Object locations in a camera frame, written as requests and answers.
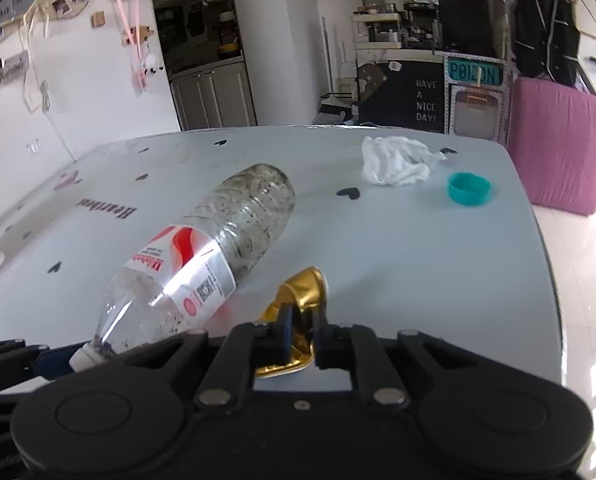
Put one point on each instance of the crumpled white tissue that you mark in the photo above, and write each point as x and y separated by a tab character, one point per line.
393	162

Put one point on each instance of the black chalkboard counter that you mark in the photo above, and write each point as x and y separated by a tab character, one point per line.
403	92

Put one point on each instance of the teal white decorated box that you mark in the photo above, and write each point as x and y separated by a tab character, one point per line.
475	100

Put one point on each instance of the shelf with kitchen appliances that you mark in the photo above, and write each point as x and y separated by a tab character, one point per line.
398	15

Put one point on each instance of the pink hanging wall decoration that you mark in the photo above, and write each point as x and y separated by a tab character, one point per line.
135	35

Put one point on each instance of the small wooden wall square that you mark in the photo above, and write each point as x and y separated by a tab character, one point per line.
98	19

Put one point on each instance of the clear plastic bottle red label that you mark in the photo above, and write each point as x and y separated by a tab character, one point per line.
212	240

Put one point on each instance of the teal bottle cap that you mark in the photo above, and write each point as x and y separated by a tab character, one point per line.
470	190

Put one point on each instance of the white wall outlet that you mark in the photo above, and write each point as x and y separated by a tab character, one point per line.
34	148

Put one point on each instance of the gold foil wrapper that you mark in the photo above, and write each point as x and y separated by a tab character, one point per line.
305	285

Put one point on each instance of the pink mattress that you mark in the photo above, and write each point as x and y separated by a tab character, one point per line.
560	145

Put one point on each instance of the white floor cabinet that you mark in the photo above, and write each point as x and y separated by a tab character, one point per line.
212	97

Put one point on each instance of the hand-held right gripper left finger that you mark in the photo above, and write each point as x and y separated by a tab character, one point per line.
283	332

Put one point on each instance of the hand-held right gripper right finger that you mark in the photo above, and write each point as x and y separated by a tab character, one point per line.
320	335

